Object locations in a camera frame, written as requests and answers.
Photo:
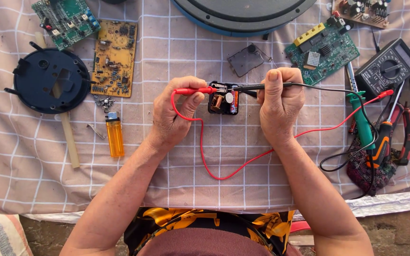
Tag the orange lighter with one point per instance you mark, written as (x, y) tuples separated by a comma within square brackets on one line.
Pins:
[(115, 138)]

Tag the large round black blue device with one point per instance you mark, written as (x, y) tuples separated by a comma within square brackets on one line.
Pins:
[(240, 14)]

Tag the person's left hand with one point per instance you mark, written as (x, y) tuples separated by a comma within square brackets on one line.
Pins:
[(166, 113)]

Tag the red white battery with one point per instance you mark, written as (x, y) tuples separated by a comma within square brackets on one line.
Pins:
[(234, 103)]

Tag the brown circuit board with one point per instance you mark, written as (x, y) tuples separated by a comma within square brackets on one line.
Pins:
[(361, 12)]

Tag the red multimeter test lead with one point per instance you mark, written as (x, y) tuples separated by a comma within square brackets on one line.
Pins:
[(194, 90)]

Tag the green circuit board blue connectors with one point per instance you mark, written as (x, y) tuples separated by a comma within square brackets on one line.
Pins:
[(66, 21)]

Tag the green circuit board yellow connector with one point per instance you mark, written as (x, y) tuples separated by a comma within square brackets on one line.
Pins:
[(326, 53)]

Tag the beige glue stick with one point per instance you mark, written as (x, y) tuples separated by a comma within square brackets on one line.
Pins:
[(70, 142)]

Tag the thin metal pin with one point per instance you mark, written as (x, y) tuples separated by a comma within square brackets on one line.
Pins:
[(269, 58)]

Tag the person's right hand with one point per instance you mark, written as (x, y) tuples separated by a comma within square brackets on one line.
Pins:
[(281, 110)]

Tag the black yellow floral shirt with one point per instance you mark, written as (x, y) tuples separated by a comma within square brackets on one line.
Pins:
[(176, 218)]

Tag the white plastic sheet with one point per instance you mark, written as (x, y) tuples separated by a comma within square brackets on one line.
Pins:
[(386, 206)]

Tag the dark knitted pouch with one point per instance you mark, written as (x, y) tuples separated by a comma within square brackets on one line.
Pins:
[(361, 174)]

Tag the pile of metal screws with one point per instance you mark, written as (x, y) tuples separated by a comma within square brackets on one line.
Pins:
[(105, 103)]

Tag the dark blue round plastic base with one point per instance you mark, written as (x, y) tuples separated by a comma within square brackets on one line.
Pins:
[(37, 85)]

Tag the black multimeter test lead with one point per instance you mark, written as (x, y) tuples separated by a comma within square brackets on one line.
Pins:
[(251, 86)]

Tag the orange black screwdriver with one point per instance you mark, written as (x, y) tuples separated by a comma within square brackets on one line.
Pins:
[(381, 145)]

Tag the maroon hat brim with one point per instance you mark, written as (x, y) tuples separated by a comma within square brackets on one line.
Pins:
[(208, 243)]

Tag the beige checked cloth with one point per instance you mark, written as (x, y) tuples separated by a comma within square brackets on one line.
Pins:
[(226, 160)]

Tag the black multimeter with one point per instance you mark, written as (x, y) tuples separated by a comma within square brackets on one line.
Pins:
[(386, 67)]

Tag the small metal clip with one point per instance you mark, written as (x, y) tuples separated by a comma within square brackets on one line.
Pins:
[(95, 131)]

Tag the red black pliers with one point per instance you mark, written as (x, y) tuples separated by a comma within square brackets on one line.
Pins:
[(409, 131)]

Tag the grey translucent plastic cover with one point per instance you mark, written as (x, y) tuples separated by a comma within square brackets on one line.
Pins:
[(244, 61)]

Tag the black clock movement module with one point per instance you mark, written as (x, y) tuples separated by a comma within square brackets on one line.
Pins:
[(216, 103)]

